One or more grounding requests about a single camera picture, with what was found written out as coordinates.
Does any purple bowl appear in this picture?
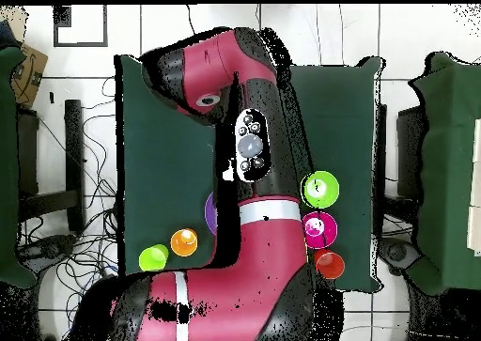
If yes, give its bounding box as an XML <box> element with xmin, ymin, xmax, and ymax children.
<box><xmin>204</xmin><ymin>191</ymin><xmax>219</xmax><ymax>237</ymax></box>

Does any dark green table cloth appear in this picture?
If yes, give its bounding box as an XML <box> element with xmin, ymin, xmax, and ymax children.
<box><xmin>114</xmin><ymin>54</ymin><xmax>386</xmax><ymax>294</ymax></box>

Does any small green bowl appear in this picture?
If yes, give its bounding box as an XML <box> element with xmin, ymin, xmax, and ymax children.
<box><xmin>301</xmin><ymin>170</ymin><xmax>341</xmax><ymax>209</ymax></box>

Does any orange cup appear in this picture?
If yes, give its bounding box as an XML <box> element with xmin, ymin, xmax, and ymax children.
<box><xmin>169</xmin><ymin>227</ymin><xmax>199</xmax><ymax>258</ymax></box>

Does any pink bowl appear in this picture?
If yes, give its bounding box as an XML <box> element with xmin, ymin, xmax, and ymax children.
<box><xmin>303</xmin><ymin>210</ymin><xmax>339</xmax><ymax>251</ymax></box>

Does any lime yellow cup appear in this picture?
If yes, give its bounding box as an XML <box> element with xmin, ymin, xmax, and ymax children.
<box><xmin>137</xmin><ymin>243</ymin><xmax>170</xmax><ymax>273</ymax></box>

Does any red-orange cup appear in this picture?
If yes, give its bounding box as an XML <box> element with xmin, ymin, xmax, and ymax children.
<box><xmin>314</xmin><ymin>248</ymin><xmax>346</xmax><ymax>281</ymax></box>

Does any grey caster base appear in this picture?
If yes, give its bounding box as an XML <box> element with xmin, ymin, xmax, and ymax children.
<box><xmin>377</xmin><ymin>235</ymin><xmax>423</xmax><ymax>278</ymax></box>

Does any black caster base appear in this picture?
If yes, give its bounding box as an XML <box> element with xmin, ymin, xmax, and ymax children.
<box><xmin>18</xmin><ymin>233</ymin><xmax>78</xmax><ymax>276</ymax></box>

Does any green cloth side table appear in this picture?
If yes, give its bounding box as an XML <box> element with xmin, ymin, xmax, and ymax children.
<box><xmin>0</xmin><ymin>45</ymin><xmax>38</xmax><ymax>289</ymax></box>
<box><xmin>408</xmin><ymin>51</ymin><xmax>481</xmax><ymax>296</ymax></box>

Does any white box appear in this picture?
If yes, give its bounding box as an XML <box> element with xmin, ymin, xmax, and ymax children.
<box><xmin>466</xmin><ymin>117</ymin><xmax>481</xmax><ymax>258</ymax></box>

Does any cardboard box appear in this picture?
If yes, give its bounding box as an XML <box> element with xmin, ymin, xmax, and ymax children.
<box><xmin>9</xmin><ymin>42</ymin><xmax>49</xmax><ymax>109</ymax></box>

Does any black floor cable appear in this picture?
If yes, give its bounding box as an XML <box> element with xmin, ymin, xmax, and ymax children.
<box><xmin>186</xmin><ymin>4</ymin><xmax>197</xmax><ymax>36</ymax></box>

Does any black stand frame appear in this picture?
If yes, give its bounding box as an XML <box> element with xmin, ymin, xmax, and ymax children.
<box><xmin>16</xmin><ymin>99</ymin><xmax>86</xmax><ymax>233</ymax></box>
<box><xmin>396</xmin><ymin>105</ymin><xmax>428</xmax><ymax>200</ymax></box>

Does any black square frame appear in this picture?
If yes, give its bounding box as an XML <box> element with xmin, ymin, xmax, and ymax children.
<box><xmin>53</xmin><ymin>4</ymin><xmax>109</xmax><ymax>48</ymax></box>

